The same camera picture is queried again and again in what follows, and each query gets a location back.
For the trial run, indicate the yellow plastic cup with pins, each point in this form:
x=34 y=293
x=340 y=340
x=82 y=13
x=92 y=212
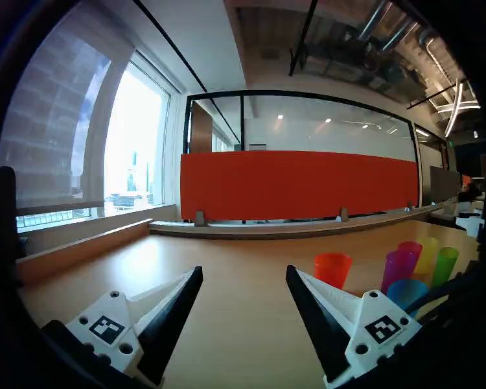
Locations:
x=428 y=255

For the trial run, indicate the grey desk screen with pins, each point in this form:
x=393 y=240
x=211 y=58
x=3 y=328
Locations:
x=445 y=183

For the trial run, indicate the red desk screen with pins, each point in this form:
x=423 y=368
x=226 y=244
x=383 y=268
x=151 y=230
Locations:
x=299 y=184

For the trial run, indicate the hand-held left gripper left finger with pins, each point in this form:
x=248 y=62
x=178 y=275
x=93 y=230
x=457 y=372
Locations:
x=105 y=314

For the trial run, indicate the orange plastic cup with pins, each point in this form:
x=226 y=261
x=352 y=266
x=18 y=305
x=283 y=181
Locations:
x=333 y=269

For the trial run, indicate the pink plastic cup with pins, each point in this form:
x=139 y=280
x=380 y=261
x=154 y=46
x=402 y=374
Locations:
x=412 y=247

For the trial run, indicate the purple plastic cup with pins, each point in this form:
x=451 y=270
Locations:
x=397 y=269

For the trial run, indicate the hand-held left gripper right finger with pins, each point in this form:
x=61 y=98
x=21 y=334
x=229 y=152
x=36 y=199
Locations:
x=372 y=314

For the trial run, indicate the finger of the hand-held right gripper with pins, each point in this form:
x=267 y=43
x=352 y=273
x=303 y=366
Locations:
x=467 y=226

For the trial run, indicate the blue plastic cup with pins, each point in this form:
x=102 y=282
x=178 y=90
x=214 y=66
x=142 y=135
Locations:
x=407 y=292

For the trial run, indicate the green plastic cup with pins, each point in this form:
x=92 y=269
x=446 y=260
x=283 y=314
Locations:
x=445 y=265

